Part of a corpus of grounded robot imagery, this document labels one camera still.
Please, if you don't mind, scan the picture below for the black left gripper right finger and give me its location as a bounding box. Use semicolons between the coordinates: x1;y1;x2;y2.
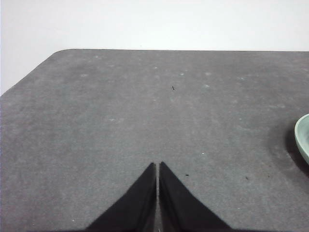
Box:
158;161;231;230

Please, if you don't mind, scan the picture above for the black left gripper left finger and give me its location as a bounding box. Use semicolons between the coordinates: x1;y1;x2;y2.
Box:
85;162;157;230

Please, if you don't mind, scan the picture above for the pale green plate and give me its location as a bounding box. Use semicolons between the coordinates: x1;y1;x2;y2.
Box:
294;113;309;166

